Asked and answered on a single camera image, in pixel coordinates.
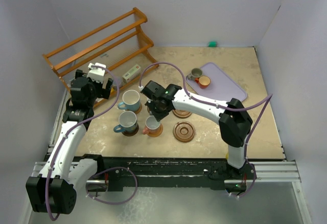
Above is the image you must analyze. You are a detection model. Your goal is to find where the pink mug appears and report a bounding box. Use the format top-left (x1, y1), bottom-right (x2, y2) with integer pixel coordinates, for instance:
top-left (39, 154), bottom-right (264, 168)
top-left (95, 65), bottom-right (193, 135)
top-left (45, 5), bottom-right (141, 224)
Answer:
top-left (143, 116), bottom-right (161, 135)

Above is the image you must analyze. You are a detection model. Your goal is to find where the ringed brown coaster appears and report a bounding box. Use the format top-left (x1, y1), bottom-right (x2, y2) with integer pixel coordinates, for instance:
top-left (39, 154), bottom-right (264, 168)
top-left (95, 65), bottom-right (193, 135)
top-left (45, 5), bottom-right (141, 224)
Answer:
top-left (172, 109), bottom-right (192, 119)
top-left (173, 121), bottom-right (196, 143)

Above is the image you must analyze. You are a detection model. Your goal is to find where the light wooden coaster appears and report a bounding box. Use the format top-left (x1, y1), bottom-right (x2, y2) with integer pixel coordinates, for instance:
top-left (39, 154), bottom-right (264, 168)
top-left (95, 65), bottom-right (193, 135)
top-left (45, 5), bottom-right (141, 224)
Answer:
top-left (134, 104), bottom-right (142, 114)
top-left (147, 124), bottom-right (163, 137)

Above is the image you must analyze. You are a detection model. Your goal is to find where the large light blue mug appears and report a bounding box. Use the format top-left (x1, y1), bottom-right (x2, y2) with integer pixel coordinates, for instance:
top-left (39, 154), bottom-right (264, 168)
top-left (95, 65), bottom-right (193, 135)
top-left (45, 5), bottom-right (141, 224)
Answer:
top-left (118, 90), bottom-right (141, 112)

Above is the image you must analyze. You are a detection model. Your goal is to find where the teal patterned mug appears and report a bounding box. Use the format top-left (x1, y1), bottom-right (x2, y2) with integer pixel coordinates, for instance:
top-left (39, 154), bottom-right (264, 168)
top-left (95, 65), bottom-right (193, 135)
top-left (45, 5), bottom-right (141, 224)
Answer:
top-left (113, 111), bottom-right (137, 132)

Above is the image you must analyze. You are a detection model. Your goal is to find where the small grey green cup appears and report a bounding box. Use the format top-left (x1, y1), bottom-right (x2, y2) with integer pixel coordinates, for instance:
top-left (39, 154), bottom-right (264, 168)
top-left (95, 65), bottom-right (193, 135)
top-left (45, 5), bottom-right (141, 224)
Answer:
top-left (187, 68), bottom-right (203, 81)

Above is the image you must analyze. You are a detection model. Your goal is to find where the orange cup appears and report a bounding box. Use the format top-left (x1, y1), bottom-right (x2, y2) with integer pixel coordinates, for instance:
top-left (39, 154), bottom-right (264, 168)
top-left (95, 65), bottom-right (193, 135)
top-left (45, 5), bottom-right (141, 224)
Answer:
top-left (195, 76), bottom-right (211, 89)

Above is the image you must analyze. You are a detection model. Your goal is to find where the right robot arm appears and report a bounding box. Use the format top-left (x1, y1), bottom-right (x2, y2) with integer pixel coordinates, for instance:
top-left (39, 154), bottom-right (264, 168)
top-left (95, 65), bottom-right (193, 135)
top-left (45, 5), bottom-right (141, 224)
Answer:
top-left (139, 81), bottom-right (253, 178)

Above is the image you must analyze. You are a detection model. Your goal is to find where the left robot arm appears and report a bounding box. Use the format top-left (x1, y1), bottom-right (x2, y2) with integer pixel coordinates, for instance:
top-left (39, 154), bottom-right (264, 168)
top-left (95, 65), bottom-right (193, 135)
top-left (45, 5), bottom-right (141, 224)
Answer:
top-left (26, 63), bottom-right (116, 215)

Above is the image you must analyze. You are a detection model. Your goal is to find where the green staples box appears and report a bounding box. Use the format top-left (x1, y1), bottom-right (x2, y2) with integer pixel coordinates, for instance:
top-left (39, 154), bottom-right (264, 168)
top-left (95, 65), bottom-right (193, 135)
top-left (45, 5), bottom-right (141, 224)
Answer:
top-left (122, 64), bottom-right (142, 83)

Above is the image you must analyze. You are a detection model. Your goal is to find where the orange wooden three-tier shelf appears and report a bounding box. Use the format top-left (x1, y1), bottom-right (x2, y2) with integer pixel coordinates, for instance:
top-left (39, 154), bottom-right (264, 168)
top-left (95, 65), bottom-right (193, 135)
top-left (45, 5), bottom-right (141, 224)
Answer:
top-left (43, 7), bottom-right (159, 92)

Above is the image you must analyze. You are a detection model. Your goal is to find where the lavender tray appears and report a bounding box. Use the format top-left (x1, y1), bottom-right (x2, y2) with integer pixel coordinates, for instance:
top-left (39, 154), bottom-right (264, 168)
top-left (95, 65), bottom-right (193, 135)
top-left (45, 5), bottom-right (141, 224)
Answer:
top-left (186, 62), bottom-right (247, 101)

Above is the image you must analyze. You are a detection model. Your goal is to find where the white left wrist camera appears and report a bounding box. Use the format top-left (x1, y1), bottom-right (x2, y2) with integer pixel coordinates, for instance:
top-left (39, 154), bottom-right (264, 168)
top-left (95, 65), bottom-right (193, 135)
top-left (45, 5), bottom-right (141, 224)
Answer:
top-left (87, 63), bottom-right (106, 83)

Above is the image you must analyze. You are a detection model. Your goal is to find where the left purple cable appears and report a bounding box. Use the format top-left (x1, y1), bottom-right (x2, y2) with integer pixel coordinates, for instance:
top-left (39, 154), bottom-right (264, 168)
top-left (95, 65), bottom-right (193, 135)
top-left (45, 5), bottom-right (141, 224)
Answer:
top-left (45, 64), bottom-right (140, 221)

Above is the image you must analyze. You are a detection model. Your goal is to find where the purple cable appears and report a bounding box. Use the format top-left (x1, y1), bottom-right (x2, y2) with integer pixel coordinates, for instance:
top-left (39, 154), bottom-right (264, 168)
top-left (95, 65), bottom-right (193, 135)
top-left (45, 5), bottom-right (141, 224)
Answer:
top-left (45, 64), bottom-right (140, 221)
top-left (139, 62), bottom-right (273, 200)

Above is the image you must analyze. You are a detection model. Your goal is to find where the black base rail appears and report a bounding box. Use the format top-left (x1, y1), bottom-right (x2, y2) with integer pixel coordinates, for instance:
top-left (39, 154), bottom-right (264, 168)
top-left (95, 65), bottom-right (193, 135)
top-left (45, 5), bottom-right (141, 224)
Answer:
top-left (81, 154), bottom-right (256, 193)

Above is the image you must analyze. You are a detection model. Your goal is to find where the green object by wall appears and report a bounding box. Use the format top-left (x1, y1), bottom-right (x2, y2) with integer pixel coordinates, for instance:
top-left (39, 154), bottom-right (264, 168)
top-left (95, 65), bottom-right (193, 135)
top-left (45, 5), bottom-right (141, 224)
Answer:
top-left (208, 41), bottom-right (218, 48)

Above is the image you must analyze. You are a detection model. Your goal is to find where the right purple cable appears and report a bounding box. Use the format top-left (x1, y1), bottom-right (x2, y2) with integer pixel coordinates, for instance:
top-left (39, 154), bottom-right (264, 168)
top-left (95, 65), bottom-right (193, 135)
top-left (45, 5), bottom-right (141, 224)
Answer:
top-left (139, 62), bottom-right (273, 200)

